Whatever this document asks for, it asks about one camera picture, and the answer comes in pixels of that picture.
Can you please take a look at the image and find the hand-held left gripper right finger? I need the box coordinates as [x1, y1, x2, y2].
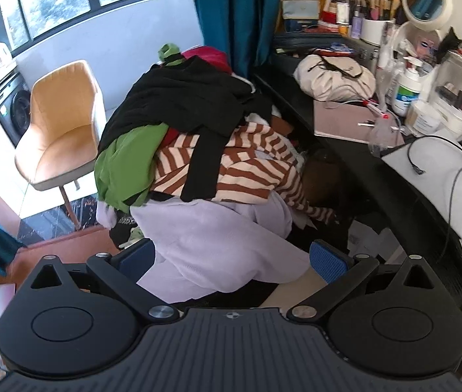
[287, 239, 434, 324]

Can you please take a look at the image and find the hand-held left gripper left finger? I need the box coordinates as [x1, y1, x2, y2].
[30, 239, 179, 324]

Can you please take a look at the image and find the black sweater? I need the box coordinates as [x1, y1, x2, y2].
[99, 55, 256, 203]

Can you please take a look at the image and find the pale lavender garment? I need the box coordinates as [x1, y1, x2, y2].
[96, 196, 313, 303]

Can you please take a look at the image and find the black vanity desk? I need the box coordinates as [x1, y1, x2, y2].
[253, 35, 462, 315]

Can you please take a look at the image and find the green garment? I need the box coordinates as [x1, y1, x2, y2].
[94, 124, 170, 215]

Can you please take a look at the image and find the brown white striped garment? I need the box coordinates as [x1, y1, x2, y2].
[149, 122, 340, 225]

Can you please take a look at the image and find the pink desk pad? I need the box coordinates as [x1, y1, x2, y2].
[313, 100, 405, 145]

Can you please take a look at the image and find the tan upholstered chair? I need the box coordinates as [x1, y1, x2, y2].
[14, 60, 108, 229]

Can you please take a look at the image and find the red capped pen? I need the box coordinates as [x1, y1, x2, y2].
[364, 100, 390, 120]

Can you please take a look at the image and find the white cream jar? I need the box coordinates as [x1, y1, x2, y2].
[413, 102, 443, 135]

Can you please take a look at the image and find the white cloth bag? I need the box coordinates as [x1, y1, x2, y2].
[294, 49, 376, 102]

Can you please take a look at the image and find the white pump lotion bottle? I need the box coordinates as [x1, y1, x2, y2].
[391, 57, 423, 117]

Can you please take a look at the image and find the black washing machine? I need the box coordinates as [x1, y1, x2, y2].
[0, 71, 32, 148]

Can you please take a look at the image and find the green plush hat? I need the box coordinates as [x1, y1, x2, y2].
[157, 42, 184, 66]

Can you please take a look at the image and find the clear cosmetic organizer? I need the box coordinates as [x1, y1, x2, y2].
[427, 51, 462, 131]

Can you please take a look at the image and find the red garment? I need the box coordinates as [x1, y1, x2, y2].
[182, 46, 231, 74]

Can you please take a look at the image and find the white brush holder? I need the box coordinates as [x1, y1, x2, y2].
[359, 18, 395, 43]

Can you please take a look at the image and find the blue grey cosmetic pouch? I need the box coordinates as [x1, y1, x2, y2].
[282, 0, 321, 32]

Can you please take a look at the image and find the bunch of makeup brushes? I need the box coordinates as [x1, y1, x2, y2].
[353, 0, 403, 21]

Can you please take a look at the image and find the round white mirror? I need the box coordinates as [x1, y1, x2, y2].
[402, 0, 453, 31]

